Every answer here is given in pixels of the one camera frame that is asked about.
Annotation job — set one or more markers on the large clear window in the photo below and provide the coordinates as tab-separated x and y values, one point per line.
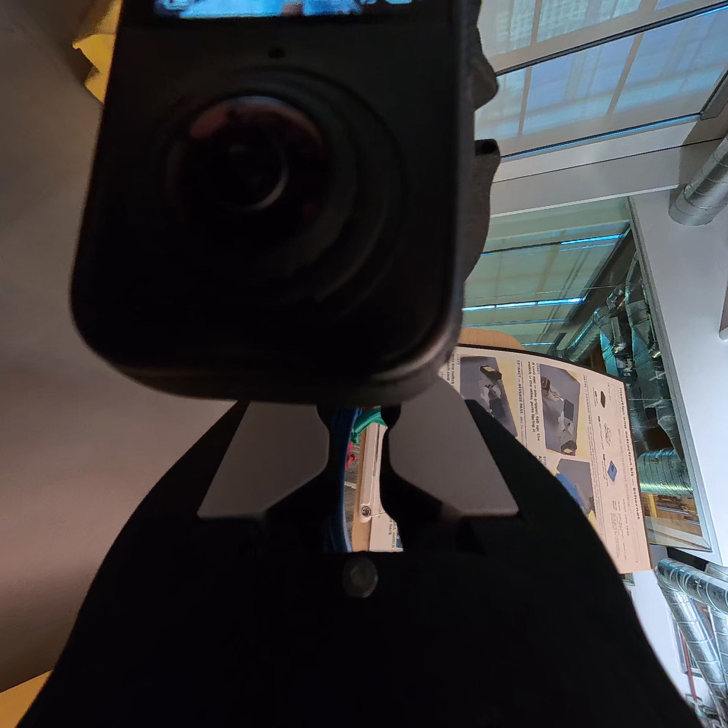
569	74

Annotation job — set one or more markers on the instruction sheet on board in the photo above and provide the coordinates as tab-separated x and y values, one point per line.
489	336

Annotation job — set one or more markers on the green tinted window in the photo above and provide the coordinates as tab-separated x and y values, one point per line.
540	256

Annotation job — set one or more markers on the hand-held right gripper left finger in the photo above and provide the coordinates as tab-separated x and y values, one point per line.
267	460

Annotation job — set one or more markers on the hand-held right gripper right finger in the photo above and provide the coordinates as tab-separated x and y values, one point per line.
443	460

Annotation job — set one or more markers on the silver ventilation duct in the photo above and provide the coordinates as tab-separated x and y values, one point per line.
688	614
705	187

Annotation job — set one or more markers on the instruction poster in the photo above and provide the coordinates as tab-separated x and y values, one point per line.
569	455

